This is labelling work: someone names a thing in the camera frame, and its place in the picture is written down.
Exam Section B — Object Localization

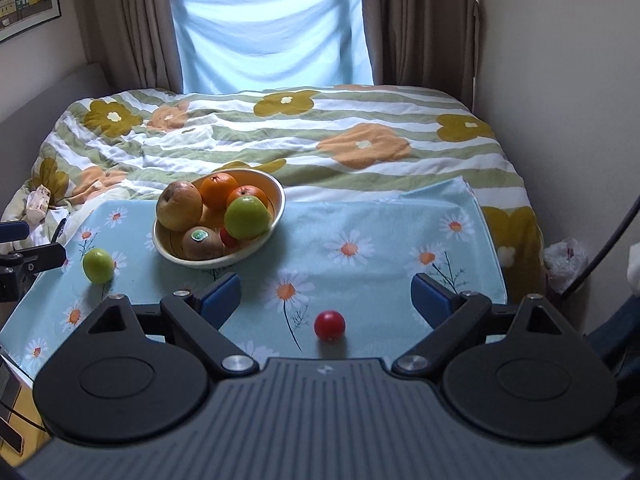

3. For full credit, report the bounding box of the white plastic bag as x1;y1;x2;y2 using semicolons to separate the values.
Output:
544;239;590;294

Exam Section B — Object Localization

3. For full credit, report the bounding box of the large orange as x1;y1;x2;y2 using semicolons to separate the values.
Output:
227;185;270;211
200;172;239;210

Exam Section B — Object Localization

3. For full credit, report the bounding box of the green apple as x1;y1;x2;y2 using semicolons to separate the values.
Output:
224;195;271;240
82;248;116;284

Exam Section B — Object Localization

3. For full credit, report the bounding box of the large yellow-brown apple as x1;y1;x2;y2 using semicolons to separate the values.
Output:
156;180;204;231

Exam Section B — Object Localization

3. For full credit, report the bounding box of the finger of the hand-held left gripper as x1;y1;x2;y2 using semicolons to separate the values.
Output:
0;221;30;242
0;243;67;274

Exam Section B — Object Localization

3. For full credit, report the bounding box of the brown curtain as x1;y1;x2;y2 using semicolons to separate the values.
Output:
361;0;483;111
70;0;189;94

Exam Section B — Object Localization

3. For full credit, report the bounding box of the light blue window cloth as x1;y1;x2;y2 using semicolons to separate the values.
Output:
171;0;375;95

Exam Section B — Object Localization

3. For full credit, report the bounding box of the striped floral blanket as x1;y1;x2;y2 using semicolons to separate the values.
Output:
0;84;546;292

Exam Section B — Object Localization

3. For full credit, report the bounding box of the white tissue packet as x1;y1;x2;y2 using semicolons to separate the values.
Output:
27;186;53;224

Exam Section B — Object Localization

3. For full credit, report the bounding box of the dark blue cloth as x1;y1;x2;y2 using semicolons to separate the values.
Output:
585;300;640;377

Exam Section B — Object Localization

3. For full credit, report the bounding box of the black cable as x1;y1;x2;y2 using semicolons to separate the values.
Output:
562;199;640;297

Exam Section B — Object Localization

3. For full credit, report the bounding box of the cream bowl with yellow print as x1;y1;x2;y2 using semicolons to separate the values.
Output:
152;168;286;270

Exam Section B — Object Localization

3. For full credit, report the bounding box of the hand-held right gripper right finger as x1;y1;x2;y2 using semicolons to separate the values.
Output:
392;273;577;376

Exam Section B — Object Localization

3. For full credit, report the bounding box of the brown kiwi with green sticker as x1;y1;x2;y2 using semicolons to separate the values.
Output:
181;226;224;261

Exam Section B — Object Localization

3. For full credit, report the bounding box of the light blue daisy tablecloth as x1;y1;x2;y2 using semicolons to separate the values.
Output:
0;176;508;381

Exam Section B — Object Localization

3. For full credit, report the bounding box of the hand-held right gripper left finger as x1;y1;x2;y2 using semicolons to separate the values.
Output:
89;272;261;374

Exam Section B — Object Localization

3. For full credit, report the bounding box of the grey bed frame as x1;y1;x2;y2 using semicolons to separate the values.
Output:
0;62;113;126

